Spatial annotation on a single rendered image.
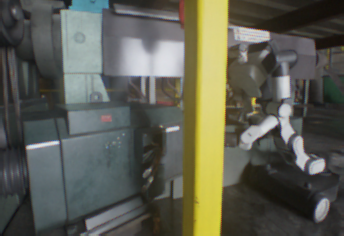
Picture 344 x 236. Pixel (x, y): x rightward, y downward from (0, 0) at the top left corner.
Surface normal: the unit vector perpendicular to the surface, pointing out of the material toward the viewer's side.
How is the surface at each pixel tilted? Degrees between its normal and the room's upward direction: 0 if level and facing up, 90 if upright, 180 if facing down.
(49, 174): 90
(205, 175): 90
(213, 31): 90
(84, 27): 90
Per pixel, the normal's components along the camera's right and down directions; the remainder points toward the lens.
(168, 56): 0.37, 0.11
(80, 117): 0.65, 0.09
